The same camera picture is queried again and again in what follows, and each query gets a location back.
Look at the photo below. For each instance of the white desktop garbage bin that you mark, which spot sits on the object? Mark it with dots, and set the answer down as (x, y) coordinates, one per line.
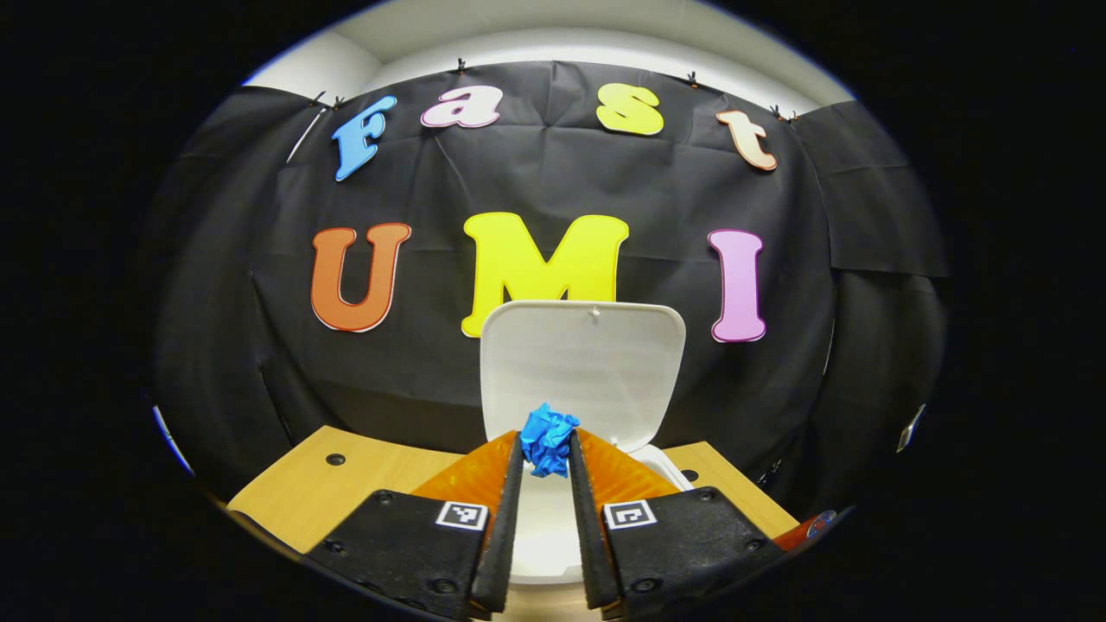
(579, 363)

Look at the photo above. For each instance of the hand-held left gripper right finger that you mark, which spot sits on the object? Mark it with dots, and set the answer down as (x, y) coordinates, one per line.
(583, 527)

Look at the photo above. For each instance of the black backdrop cloth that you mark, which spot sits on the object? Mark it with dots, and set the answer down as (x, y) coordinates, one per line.
(553, 173)

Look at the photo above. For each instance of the blue paper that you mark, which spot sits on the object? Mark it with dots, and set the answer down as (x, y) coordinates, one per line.
(547, 441)

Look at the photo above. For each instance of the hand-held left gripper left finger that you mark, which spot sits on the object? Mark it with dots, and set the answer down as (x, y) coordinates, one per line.
(510, 518)

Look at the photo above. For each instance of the row of small cloth clips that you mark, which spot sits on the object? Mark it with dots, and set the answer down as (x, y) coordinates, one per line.
(460, 66)

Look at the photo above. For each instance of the red pop can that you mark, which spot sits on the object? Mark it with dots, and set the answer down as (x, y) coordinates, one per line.
(799, 534)

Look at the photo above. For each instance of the wooden desktop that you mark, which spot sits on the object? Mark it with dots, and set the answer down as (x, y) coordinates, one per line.
(294, 501)

